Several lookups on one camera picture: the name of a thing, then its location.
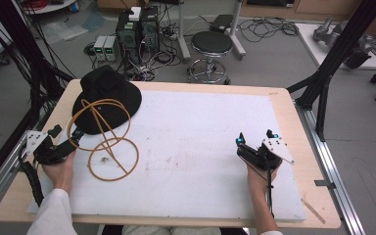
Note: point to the clear plastic bag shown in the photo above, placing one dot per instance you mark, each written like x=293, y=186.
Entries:
x=63, y=31

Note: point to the black box on floor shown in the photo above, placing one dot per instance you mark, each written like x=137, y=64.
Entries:
x=221, y=23

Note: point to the white box with black plug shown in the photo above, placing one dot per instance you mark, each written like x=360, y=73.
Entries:
x=134, y=13

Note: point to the tan tape strip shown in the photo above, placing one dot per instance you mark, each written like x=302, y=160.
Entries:
x=313, y=210

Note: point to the silver power supply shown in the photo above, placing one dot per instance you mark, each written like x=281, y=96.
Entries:
x=100, y=48
x=110, y=48

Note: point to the white round table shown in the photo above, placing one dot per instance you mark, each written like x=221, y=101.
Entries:
x=50, y=5

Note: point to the black hat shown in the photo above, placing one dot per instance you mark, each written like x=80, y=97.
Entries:
x=106, y=93

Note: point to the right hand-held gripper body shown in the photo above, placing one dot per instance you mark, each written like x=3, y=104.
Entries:
x=264, y=156

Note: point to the white foam mat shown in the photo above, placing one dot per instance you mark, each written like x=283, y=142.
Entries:
x=202, y=147

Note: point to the white stand leg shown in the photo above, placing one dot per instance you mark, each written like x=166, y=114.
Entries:
x=236, y=31
x=182, y=32

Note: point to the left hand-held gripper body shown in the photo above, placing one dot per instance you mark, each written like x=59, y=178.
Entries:
x=50, y=151

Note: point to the person's left hand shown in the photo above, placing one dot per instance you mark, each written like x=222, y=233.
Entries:
x=60, y=174

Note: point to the aluminium rail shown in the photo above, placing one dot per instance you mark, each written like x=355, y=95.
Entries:
x=331, y=166
x=0, y=178

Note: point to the black frame strut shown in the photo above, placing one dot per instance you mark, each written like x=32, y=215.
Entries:
x=336, y=58

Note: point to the grey robot device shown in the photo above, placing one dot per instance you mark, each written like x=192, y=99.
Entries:
x=326, y=32

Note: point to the white floor platform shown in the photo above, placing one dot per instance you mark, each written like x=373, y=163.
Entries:
x=313, y=45

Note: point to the grey metal bracket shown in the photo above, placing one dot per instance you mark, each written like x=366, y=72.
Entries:
x=324, y=184

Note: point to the person's right hand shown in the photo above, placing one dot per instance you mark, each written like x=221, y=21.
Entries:
x=258, y=179

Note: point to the black round stool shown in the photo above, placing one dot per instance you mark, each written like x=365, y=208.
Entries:
x=211, y=44

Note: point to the black computer tower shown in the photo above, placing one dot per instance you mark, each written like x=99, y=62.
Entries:
x=127, y=34
x=150, y=31

